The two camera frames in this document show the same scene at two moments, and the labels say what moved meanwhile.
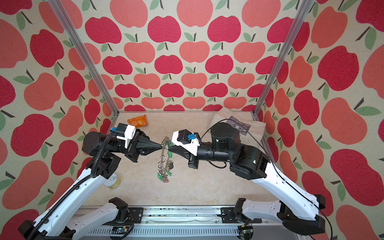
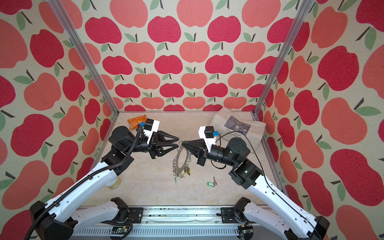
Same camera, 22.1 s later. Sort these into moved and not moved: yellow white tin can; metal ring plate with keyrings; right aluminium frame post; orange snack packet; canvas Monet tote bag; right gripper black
Moved: right gripper black; metal ring plate with keyrings
Not moved: yellow white tin can; right aluminium frame post; orange snack packet; canvas Monet tote bag
